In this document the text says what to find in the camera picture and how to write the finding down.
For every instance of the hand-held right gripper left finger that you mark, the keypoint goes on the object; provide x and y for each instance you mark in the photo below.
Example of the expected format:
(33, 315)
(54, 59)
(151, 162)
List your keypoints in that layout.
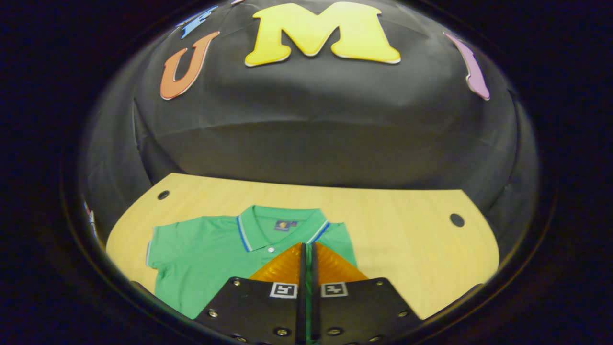
(301, 306)

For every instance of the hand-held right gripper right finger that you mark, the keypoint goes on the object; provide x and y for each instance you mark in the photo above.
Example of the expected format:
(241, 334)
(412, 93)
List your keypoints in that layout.
(315, 306)

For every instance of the green T-shirt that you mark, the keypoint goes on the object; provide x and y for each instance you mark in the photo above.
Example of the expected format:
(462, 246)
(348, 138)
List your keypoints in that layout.
(201, 258)

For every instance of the black backdrop cloth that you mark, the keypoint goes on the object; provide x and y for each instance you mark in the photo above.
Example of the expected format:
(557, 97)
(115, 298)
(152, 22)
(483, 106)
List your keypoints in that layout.
(306, 124)

